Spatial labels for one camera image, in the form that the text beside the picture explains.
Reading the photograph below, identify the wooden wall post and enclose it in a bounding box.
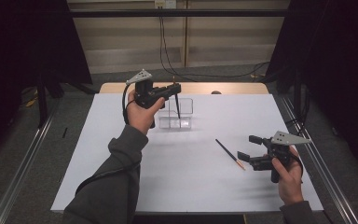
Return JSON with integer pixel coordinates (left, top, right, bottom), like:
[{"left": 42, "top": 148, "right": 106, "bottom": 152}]
[{"left": 183, "top": 0, "right": 190, "bottom": 68}]

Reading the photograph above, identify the white table mat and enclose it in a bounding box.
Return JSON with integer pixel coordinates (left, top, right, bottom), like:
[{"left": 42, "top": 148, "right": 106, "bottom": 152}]
[{"left": 50, "top": 92, "right": 324, "bottom": 213}]

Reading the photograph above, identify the dark curtain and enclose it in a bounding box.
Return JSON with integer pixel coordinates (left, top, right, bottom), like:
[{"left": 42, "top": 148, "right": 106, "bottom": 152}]
[
  {"left": 0, "top": 0, "right": 93, "bottom": 162},
  {"left": 265, "top": 0, "right": 358, "bottom": 178}
]

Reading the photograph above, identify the person's right hand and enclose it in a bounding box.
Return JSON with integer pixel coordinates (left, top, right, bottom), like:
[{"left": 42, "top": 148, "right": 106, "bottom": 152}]
[{"left": 271, "top": 146, "right": 305, "bottom": 205}]

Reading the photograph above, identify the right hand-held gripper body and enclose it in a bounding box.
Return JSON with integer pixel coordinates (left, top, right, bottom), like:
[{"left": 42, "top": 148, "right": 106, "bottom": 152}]
[{"left": 250, "top": 130, "right": 312, "bottom": 184}]

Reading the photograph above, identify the black horizontal frame bar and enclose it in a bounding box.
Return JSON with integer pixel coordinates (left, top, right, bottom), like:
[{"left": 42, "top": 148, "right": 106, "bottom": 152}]
[{"left": 69, "top": 8, "right": 290, "bottom": 18}]

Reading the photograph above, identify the black stand post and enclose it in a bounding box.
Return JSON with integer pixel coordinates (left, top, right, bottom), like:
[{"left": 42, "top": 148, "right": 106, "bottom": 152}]
[{"left": 36, "top": 73, "right": 49, "bottom": 129}]

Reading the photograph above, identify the yellow floor item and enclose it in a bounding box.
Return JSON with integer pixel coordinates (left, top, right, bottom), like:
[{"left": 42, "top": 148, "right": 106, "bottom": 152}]
[{"left": 24, "top": 97, "right": 39, "bottom": 108}]

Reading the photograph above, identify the clear plastic organiser box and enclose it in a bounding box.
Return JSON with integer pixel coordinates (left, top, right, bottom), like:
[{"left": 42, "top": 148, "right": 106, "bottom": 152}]
[{"left": 156, "top": 97, "right": 195, "bottom": 131}]

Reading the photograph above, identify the person's left hand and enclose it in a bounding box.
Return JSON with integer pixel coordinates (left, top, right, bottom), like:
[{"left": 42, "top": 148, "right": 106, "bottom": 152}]
[{"left": 126, "top": 91, "right": 166, "bottom": 135}]

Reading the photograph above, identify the black floor cable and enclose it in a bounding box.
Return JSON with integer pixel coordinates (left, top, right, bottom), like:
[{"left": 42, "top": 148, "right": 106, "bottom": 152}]
[
  {"left": 161, "top": 16, "right": 270, "bottom": 79},
  {"left": 158, "top": 16, "right": 200, "bottom": 82}
]

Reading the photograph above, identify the aluminium rail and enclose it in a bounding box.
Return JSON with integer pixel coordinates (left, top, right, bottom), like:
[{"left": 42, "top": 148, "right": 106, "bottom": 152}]
[
  {"left": 0, "top": 99, "right": 62, "bottom": 224},
  {"left": 279, "top": 94, "right": 358, "bottom": 224}
]

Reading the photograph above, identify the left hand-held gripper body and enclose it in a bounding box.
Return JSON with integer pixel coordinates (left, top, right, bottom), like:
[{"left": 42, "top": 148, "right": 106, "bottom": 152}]
[{"left": 125, "top": 68, "right": 171, "bottom": 110}]

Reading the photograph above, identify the left hand-held gripper cable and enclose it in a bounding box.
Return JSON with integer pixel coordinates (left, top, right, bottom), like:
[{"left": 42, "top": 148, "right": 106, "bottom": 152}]
[{"left": 74, "top": 83, "right": 142, "bottom": 195}]

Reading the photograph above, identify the wooden table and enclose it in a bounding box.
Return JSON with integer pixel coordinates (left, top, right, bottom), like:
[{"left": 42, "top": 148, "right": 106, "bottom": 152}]
[{"left": 98, "top": 81, "right": 269, "bottom": 95}]

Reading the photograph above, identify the black pencil gold end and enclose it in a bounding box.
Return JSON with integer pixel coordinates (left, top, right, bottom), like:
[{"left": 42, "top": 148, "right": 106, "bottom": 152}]
[
  {"left": 214, "top": 138, "right": 247, "bottom": 172},
  {"left": 172, "top": 75, "right": 182, "bottom": 120}
]

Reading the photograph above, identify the white wall socket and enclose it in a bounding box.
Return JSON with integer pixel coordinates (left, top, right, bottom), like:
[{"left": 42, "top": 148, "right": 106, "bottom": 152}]
[{"left": 154, "top": 0, "right": 177, "bottom": 9}]

